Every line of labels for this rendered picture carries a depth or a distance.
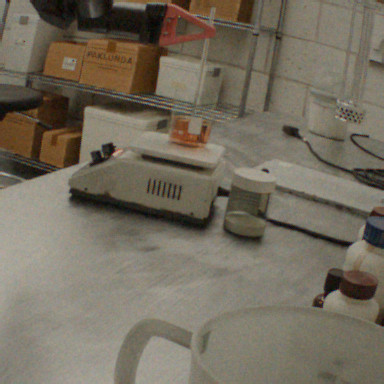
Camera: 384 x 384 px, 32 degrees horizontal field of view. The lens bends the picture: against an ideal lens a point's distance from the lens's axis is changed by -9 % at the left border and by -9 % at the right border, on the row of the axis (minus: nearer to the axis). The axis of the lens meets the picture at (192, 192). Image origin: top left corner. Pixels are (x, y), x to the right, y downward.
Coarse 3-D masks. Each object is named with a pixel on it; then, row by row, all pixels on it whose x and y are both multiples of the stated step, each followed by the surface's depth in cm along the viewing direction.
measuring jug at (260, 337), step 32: (160, 320) 36; (224, 320) 37; (256, 320) 38; (288, 320) 39; (320, 320) 39; (352, 320) 38; (128, 352) 37; (192, 352) 32; (224, 352) 37; (256, 352) 39; (288, 352) 39; (320, 352) 39; (352, 352) 38
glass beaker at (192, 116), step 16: (176, 96) 100; (192, 96) 99; (208, 96) 99; (176, 112) 100; (192, 112) 99; (208, 112) 100; (176, 128) 100; (192, 128) 100; (208, 128) 101; (176, 144) 101; (192, 144) 100; (208, 144) 103
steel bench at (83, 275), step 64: (256, 128) 181; (0, 192) 95; (64, 192) 101; (0, 256) 74; (64, 256) 79; (128, 256) 83; (192, 256) 87; (256, 256) 91; (320, 256) 95; (0, 320) 60; (64, 320) 63; (128, 320) 67; (192, 320) 69
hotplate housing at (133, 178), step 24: (96, 168) 99; (120, 168) 98; (144, 168) 97; (168, 168) 97; (192, 168) 98; (216, 168) 101; (72, 192) 100; (96, 192) 99; (120, 192) 99; (144, 192) 98; (168, 192) 97; (192, 192) 97; (216, 192) 105; (168, 216) 99; (192, 216) 98
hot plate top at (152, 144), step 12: (132, 144) 98; (144, 144) 99; (156, 144) 101; (168, 144) 102; (156, 156) 97; (168, 156) 97; (180, 156) 97; (192, 156) 97; (204, 156) 99; (216, 156) 100
